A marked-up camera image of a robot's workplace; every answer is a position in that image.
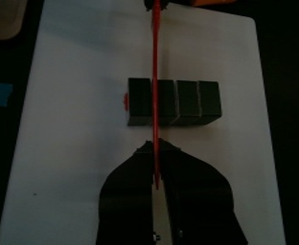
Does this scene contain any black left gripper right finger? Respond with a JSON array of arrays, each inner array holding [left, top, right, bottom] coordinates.
[[157, 137, 249, 245]]

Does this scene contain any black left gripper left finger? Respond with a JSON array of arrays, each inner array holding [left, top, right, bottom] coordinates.
[[94, 139, 157, 245]]

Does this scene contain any black toy sushi piece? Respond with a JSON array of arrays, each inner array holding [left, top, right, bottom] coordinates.
[[196, 80, 223, 125], [122, 77, 154, 127], [172, 79, 201, 126], [157, 79, 177, 126]]

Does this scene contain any white cutting board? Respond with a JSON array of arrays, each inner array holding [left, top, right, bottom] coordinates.
[[0, 0, 287, 245]]

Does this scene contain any square shallow plate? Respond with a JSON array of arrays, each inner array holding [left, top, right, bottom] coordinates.
[[0, 0, 29, 41]]

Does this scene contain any orange toy carrot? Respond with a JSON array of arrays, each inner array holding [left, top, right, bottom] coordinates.
[[189, 0, 239, 8]]

